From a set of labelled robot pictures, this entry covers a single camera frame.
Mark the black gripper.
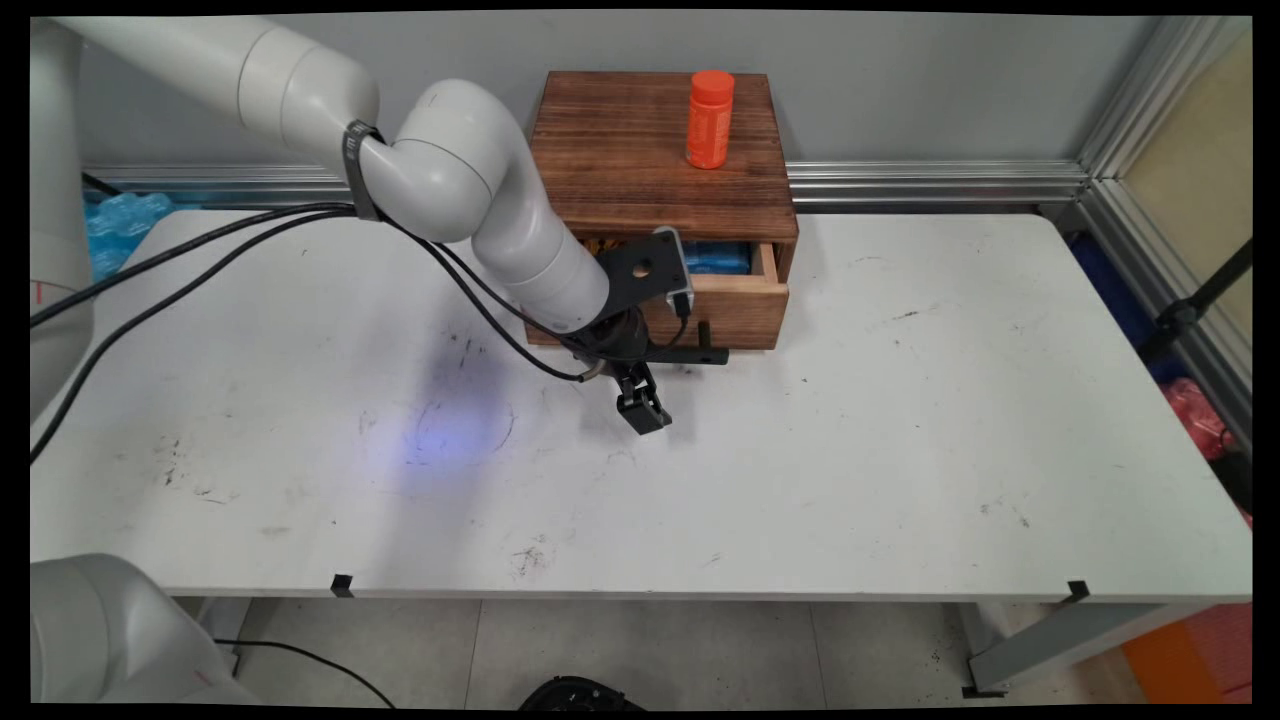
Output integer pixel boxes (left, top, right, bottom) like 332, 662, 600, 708
572, 305, 673, 436

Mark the wooden drawer with black handle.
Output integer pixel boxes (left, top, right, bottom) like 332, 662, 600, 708
525, 238, 791, 367

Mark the blue snack pack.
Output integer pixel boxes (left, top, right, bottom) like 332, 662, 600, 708
683, 242, 753, 276

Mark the dark wooden drawer cabinet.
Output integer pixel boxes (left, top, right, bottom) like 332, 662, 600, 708
528, 70, 800, 286

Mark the orange plastic bottle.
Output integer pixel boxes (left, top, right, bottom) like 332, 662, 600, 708
686, 70, 736, 170

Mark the black round floor object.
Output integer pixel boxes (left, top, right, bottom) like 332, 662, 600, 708
518, 676, 646, 711

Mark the grey table leg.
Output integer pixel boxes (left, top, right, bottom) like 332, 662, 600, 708
962, 600, 1216, 698

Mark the dark blue bin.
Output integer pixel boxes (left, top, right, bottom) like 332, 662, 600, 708
1068, 235, 1191, 386

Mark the black tripod stand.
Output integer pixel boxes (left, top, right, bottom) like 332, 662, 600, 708
1138, 238, 1253, 366

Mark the red plastic bag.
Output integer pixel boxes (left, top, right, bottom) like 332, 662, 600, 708
1160, 378, 1236, 461

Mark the blue plastic bag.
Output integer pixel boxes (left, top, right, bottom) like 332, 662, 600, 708
85, 192, 176, 281

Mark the orange red box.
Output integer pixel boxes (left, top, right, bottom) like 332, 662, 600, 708
1120, 603, 1253, 704

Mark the black bracket with silver camera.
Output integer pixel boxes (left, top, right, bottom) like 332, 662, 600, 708
595, 227, 696, 321

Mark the horizontal aluminium frame rail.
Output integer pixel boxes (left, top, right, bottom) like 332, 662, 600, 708
85, 160, 1091, 213

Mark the thin black floor cable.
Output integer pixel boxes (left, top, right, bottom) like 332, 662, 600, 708
215, 640, 396, 709

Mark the aluminium side frame rail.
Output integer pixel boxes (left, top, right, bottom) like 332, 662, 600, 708
1075, 180, 1253, 446

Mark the black cable with silver plug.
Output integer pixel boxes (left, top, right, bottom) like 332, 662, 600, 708
30, 205, 606, 466

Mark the upright aluminium frame post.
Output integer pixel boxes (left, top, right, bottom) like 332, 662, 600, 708
1075, 17, 1226, 183

